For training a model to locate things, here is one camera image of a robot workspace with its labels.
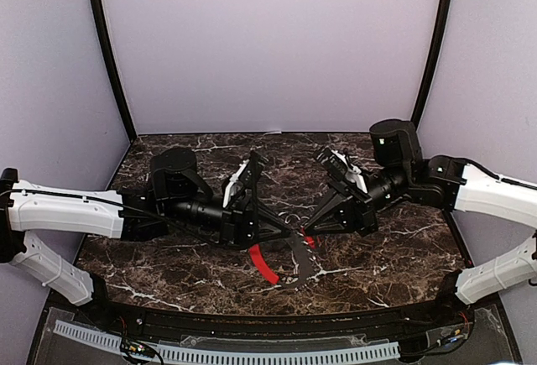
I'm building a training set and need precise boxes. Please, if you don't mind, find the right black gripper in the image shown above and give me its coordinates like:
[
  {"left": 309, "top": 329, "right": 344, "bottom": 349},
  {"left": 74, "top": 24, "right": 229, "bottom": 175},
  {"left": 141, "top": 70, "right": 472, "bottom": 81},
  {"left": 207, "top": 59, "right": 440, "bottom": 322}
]
[{"left": 303, "top": 164, "right": 411, "bottom": 238}]

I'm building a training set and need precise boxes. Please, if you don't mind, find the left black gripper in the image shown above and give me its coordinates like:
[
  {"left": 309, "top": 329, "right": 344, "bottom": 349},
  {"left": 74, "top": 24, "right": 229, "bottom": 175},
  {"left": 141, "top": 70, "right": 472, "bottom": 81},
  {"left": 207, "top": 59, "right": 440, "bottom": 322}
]
[{"left": 164, "top": 189, "right": 292, "bottom": 247}]

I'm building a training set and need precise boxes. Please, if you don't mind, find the large keyring with red sleeve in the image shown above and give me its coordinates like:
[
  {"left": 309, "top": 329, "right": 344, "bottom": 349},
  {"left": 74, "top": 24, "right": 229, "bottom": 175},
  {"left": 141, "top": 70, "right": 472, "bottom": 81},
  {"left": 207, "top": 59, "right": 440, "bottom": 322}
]
[{"left": 248, "top": 232, "right": 315, "bottom": 289}]

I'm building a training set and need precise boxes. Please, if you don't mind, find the red key tag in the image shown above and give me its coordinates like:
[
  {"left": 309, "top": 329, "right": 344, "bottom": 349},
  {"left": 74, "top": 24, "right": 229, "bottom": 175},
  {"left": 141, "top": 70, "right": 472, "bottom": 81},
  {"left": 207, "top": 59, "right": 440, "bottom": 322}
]
[{"left": 300, "top": 227, "right": 321, "bottom": 249}]

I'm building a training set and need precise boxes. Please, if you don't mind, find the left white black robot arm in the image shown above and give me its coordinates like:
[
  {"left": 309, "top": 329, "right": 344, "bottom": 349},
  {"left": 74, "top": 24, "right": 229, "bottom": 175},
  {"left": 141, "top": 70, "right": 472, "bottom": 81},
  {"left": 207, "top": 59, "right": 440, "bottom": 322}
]
[{"left": 1, "top": 148, "right": 291, "bottom": 328}]

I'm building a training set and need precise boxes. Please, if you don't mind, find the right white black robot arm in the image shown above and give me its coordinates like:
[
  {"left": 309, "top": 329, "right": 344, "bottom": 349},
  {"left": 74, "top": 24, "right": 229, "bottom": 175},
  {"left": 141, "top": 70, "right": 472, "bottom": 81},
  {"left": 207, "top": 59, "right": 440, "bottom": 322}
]
[{"left": 303, "top": 119, "right": 536, "bottom": 326}]

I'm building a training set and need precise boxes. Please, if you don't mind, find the small green circuit board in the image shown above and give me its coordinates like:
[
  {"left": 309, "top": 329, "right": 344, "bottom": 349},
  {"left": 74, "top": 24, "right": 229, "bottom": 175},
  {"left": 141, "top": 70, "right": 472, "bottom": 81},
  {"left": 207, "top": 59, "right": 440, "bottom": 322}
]
[{"left": 120, "top": 339, "right": 154, "bottom": 357}]

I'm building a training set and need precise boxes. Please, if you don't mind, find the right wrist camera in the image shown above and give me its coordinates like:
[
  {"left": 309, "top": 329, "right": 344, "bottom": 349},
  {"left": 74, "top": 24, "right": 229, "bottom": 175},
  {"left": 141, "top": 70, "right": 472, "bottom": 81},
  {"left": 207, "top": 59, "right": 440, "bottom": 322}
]
[{"left": 314, "top": 147, "right": 368, "bottom": 193}]

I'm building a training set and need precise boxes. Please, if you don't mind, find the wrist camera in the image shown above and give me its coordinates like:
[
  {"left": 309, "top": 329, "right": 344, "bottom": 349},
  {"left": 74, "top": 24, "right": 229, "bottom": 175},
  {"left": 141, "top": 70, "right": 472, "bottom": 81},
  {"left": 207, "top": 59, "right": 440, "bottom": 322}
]
[
  {"left": 314, "top": 147, "right": 368, "bottom": 193},
  {"left": 222, "top": 150, "right": 269, "bottom": 208}
]

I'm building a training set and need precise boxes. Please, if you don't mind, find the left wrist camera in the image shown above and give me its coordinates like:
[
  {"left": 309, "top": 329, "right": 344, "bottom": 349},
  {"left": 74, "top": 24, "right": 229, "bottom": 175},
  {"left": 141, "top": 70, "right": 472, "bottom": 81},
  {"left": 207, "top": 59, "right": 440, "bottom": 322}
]
[{"left": 222, "top": 150, "right": 269, "bottom": 208}]

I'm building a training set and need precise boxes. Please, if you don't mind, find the white slotted cable duct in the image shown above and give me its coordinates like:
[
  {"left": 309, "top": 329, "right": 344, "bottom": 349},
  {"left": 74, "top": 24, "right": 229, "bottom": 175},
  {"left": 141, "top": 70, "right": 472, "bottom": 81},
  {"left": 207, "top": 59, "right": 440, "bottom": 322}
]
[{"left": 53, "top": 321, "right": 400, "bottom": 364}]

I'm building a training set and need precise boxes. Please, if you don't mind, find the black front rail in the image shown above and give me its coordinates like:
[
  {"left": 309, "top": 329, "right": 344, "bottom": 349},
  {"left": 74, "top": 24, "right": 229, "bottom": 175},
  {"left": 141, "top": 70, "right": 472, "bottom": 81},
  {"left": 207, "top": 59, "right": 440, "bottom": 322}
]
[{"left": 75, "top": 295, "right": 475, "bottom": 341}]

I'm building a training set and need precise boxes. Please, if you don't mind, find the right black frame post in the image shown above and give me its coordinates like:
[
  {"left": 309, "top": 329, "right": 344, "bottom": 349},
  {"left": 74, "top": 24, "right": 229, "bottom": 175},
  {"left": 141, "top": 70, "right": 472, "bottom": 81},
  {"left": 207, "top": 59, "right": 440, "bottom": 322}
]
[{"left": 410, "top": 0, "right": 451, "bottom": 129}]

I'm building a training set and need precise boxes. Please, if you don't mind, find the black frame post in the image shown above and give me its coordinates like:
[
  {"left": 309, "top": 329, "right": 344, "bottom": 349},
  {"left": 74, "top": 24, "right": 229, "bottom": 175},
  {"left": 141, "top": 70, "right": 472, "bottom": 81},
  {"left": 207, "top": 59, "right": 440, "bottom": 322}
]
[
  {"left": 410, "top": 0, "right": 451, "bottom": 129},
  {"left": 90, "top": 0, "right": 138, "bottom": 143}
]

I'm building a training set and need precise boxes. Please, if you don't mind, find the left black frame post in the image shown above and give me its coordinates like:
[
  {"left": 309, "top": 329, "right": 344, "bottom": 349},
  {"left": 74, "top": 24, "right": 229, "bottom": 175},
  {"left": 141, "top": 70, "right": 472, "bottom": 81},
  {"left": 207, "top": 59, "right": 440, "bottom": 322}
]
[{"left": 90, "top": 0, "right": 138, "bottom": 143}]

